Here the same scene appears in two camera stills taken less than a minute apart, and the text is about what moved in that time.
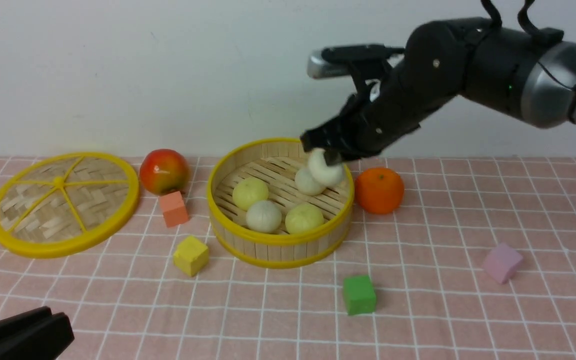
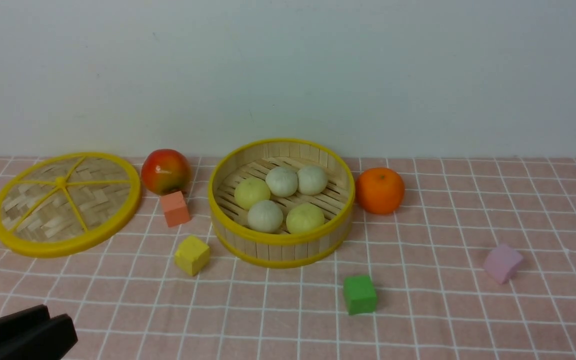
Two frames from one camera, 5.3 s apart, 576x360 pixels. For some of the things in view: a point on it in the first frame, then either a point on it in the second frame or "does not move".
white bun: x=329 y=175 -> x=311 y=180
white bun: x=263 y=216 does not move
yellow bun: x=303 y=218 does not move
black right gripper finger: x=44 y=340 does not move
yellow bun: x=249 y=190 does not move
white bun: x=306 y=184 -> x=282 y=181
